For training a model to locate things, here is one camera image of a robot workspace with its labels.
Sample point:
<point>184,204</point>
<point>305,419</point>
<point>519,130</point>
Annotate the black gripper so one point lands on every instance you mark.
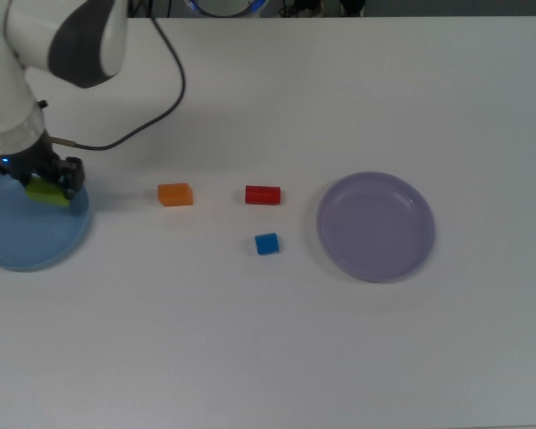
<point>36,161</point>

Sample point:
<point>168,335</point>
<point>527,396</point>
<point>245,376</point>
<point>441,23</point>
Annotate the green block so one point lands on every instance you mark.
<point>44,193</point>

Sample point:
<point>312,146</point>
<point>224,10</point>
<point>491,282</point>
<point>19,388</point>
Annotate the orange block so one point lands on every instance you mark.
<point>175,195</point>

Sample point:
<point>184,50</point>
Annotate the red cylinder block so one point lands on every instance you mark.
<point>263,195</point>

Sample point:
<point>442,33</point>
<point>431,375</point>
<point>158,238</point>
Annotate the blue block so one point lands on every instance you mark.
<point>267,244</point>

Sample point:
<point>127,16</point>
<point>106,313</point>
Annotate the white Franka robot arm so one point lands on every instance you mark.
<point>9,67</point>

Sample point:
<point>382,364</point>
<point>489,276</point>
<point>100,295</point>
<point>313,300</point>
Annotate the blue plate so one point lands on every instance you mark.
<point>27,237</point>

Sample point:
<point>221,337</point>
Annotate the purple plate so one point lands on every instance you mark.
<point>375,228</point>

